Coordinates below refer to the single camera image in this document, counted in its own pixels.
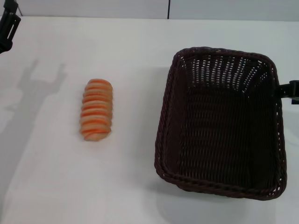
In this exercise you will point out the dark brown woven basket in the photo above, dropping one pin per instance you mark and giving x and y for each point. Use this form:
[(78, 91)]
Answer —
[(224, 130)]

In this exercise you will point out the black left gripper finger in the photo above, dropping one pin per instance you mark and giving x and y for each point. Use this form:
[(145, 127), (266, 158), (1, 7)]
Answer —
[(9, 32), (9, 7)]

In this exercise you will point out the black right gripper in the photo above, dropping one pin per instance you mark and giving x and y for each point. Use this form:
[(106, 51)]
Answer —
[(294, 91)]

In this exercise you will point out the orange striped bread roll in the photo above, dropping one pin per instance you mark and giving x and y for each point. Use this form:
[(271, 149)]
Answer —
[(97, 109)]

